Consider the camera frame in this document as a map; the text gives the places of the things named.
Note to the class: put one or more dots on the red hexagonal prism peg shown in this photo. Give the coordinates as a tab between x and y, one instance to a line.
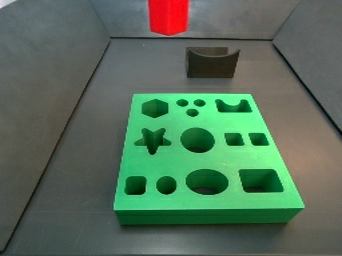
168	16

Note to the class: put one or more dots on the green shape-sorting board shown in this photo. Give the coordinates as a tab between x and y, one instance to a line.
200	163

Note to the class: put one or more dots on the black curved holder block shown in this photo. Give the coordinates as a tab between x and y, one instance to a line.
209	62

